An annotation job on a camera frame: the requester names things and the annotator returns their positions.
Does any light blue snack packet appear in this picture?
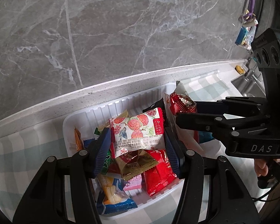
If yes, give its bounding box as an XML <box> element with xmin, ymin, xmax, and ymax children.
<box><xmin>198</xmin><ymin>132</ymin><xmax>214</xmax><ymax>144</ymax></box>

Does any white plastic tray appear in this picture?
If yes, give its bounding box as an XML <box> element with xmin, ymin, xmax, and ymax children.
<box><xmin>62</xmin><ymin>82</ymin><xmax>215</xmax><ymax>222</ymax></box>

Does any red heart-print snack packet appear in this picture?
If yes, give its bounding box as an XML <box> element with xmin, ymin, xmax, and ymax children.
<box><xmin>169</xmin><ymin>93</ymin><xmax>198</xmax><ymax>116</ymax></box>

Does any gold snack packet red label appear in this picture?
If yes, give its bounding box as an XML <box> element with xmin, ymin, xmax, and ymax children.
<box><xmin>115</xmin><ymin>149</ymin><xmax>158</xmax><ymax>181</ymax></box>

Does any black cable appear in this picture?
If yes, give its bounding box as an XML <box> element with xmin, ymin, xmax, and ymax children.
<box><xmin>251</xmin><ymin>177</ymin><xmax>280</xmax><ymax>202</ymax></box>

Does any plain red snack packet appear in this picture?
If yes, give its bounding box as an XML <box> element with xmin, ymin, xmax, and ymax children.
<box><xmin>142</xmin><ymin>149</ymin><xmax>178</xmax><ymax>196</ymax></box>

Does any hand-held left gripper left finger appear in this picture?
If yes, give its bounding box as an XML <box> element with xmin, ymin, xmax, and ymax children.
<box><xmin>13</xmin><ymin>128</ymin><xmax>111</xmax><ymax>224</ymax></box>

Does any steel sink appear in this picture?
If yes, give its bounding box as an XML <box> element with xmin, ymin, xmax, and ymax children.
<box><xmin>231</xmin><ymin>73</ymin><xmax>267</xmax><ymax>98</ymax></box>

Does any checked tablecloth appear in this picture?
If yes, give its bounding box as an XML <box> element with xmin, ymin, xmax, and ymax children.
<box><xmin>0</xmin><ymin>72</ymin><xmax>259</xmax><ymax>224</ymax></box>

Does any blue yellow snack packet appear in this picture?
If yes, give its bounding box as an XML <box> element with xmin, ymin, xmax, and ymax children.
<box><xmin>97</xmin><ymin>174</ymin><xmax>138</xmax><ymax>215</ymax></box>

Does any steel faucet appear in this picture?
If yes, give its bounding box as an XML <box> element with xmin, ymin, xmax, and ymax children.
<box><xmin>244</xmin><ymin>58</ymin><xmax>262</xmax><ymax>81</ymax></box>

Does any white strawberry-print snack packet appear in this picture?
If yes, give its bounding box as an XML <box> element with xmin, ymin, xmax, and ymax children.
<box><xmin>108</xmin><ymin>107</ymin><xmax>167</xmax><ymax>159</ymax></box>

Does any white spray bottle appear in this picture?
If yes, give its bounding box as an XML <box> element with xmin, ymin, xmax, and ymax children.
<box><xmin>247</xmin><ymin>20</ymin><xmax>258</xmax><ymax>47</ymax></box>

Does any orange snack packet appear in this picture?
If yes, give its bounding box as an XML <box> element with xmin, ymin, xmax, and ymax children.
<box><xmin>74</xmin><ymin>128</ymin><xmax>85</xmax><ymax>151</ymax></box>

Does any pink snack packet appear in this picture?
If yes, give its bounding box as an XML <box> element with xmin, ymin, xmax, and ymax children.
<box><xmin>123</xmin><ymin>173</ymin><xmax>144</xmax><ymax>192</ymax></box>

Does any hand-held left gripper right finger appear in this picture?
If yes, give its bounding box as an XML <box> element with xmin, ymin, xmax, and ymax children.
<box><xmin>164</xmin><ymin>128</ymin><xmax>259</xmax><ymax>224</ymax></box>

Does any green snack packet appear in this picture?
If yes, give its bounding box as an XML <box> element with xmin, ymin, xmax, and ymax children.
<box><xmin>94</xmin><ymin>126</ymin><xmax>113</xmax><ymax>175</ymax></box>

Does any long white red snack packet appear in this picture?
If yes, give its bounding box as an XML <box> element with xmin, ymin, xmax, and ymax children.
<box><xmin>166</xmin><ymin>81</ymin><xmax>202</xmax><ymax>145</ymax></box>

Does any black snack packet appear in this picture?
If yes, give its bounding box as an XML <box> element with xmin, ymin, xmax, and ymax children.
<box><xmin>142</xmin><ymin>98</ymin><xmax>175</xmax><ymax>131</ymax></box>

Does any person's right hand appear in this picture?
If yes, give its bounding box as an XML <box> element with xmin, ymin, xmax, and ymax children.
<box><xmin>254</xmin><ymin>157</ymin><xmax>280</xmax><ymax>177</ymax></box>

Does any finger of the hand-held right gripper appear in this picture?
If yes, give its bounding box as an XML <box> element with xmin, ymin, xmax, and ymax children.
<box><xmin>176</xmin><ymin>113</ymin><xmax>270</xmax><ymax>143</ymax></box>
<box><xmin>196</xmin><ymin>97</ymin><xmax>269</xmax><ymax>116</ymax></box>

